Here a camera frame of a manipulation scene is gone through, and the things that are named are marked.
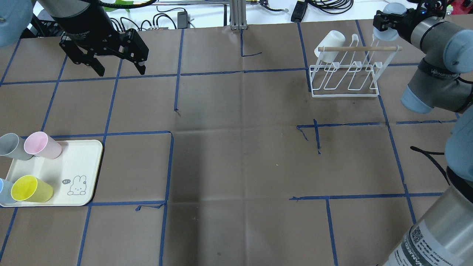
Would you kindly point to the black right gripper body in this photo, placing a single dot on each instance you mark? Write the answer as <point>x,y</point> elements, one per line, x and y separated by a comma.
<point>405,22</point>

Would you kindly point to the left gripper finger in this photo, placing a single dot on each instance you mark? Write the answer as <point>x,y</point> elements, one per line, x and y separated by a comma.
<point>96,65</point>
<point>140,66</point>

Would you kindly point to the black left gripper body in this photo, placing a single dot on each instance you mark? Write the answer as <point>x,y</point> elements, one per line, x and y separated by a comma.
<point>85,29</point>

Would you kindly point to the light blue cup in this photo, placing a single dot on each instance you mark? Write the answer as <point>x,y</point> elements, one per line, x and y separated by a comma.
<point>5,192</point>
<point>383,24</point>

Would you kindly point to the pale green white cup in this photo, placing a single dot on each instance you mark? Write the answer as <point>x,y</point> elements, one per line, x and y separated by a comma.
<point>332,39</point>

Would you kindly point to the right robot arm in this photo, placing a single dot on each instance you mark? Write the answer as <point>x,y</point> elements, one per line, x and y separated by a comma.
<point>443,235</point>

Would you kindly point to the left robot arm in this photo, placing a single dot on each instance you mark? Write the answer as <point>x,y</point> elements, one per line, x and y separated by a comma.
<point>16,15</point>

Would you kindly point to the pink plastic cup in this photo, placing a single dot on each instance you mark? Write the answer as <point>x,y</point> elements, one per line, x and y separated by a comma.
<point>42,145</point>

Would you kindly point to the grey plastic cup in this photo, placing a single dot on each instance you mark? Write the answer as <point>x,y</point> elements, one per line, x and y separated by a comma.
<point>12,146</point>

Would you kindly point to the yellow plastic cup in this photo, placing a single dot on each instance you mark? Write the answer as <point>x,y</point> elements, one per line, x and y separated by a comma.
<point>31,189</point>

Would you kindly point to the black power adapter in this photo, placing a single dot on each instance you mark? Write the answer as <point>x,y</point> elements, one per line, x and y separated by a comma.
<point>299,11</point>

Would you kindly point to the cream plastic tray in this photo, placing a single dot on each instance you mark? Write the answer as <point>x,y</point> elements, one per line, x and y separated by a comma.
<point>72,175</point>

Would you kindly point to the white wire cup rack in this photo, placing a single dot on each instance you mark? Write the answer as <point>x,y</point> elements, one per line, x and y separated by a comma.
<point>354,72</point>

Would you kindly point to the aluminium frame post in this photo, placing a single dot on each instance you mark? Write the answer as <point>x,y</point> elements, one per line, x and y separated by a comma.
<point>238,14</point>

